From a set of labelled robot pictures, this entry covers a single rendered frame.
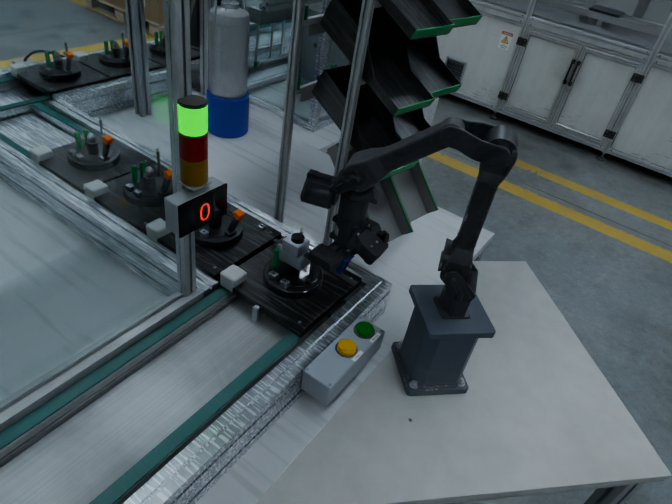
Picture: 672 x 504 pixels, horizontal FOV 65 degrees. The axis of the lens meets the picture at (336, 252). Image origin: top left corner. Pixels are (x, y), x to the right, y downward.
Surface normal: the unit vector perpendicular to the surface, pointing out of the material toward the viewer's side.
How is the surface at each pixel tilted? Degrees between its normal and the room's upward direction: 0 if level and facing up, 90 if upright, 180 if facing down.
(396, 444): 0
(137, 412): 0
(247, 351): 0
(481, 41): 90
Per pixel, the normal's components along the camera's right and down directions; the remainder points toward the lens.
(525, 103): -0.58, 0.43
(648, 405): 0.14, -0.78
